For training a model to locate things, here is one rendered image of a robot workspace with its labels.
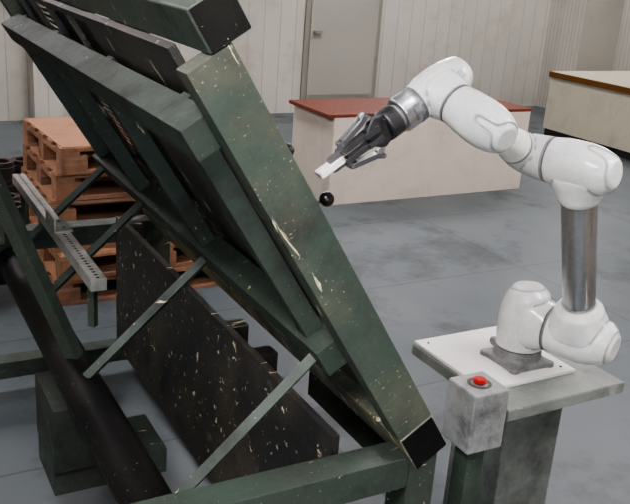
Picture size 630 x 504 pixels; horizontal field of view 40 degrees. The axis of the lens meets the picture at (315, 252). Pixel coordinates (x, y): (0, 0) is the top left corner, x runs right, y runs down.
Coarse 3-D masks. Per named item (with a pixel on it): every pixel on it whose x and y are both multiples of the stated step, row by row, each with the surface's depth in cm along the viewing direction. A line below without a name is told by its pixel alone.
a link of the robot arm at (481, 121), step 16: (464, 96) 194; (480, 96) 193; (448, 112) 196; (464, 112) 192; (480, 112) 190; (496, 112) 190; (464, 128) 193; (480, 128) 190; (496, 128) 189; (512, 128) 190; (480, 144) 192; (496, 144) 190; (512, 144) 193; (528, 144) 238; (512, 160) 240
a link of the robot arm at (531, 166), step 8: (536, 136) 242; (544, 136) 242; (552, 136) 242; (536, 144) 240; (544, 144) 239; (536, 152) 240; (528, 160) 241; (536, 160) 240; (520, 168) 244; (528, 168) 242; (536, 168) 241; (536, 176) 243
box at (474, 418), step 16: (448, 384) 237; (464, 384) 233; (496, 384) 235; (448, 400) 238; (464, 400) 231; (480, 400) 228; (496, 400) 231; (448, 416) 239; (464, 416) 232; (480, 416) 230; (496, 416) 233; (448, 432) 239; (464, 432) 233; (480, 432) 232; (496, 432) 235; (464, 448) 233; (480, 448) 234
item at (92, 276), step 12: (24, 180) 360; (24, 192) 346; (36, 192) 345; (36, 204) 330; (48, 204) 331; (48, 228) 311; (60, 240) 294; (72, 240) 294; (72, 252) 283; (84, 252) 284; (72, 264) 282; (84, 264) 273; (84, 276) 268; (96, 276) 264; (96, 288) 263
